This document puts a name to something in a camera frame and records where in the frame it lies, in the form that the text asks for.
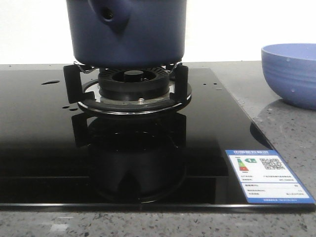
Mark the dark blue cooking pot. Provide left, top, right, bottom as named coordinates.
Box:
left=66, top=0, right=187, bottom=68

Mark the light blue ceramic bowl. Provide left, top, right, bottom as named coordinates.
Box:
left=261, top=43, right=316, bottom=110

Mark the black pot support grate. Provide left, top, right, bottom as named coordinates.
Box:
left=63, top=62, right=192, bottom=117

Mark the black gas burner head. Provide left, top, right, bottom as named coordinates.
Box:
left=98, top=67, right=169, bottom=101

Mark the black glass gas cooktop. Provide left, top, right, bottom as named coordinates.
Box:
left=0, top=68, right=316, bottom=212

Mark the blue energy label sticker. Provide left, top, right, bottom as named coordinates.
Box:
left=226, top=150, right=316, bottom=204

